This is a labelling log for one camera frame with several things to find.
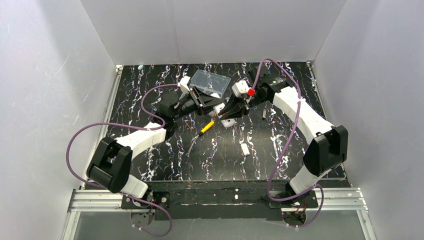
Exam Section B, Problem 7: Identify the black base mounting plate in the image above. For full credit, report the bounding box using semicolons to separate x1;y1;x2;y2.
120;179;320;222

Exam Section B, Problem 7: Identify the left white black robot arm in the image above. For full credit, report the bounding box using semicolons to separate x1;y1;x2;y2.
86;87;223;198

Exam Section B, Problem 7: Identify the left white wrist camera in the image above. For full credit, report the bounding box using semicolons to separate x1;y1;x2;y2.
177;76;191;95

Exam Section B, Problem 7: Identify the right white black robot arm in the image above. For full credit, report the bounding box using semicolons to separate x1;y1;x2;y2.
216;67;349;202

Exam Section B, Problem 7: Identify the yellow handled screwdriver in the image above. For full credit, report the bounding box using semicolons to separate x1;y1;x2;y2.
186;120;215;156

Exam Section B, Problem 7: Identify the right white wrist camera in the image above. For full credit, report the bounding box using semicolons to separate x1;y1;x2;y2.
231;80;255;99

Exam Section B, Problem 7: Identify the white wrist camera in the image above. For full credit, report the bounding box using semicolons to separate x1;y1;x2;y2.
177;76;191;95
231;80;255;99

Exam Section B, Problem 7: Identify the white battery cover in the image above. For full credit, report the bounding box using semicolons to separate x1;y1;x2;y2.
240;143;250;156

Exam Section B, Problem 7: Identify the clear plastic parts organizer box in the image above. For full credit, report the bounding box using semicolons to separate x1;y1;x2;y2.
189;69;231;98

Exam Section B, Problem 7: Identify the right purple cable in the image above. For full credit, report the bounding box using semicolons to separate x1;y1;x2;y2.
253;58;326;229

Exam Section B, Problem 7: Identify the white remote control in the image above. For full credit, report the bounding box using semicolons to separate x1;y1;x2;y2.
213;102;236;129

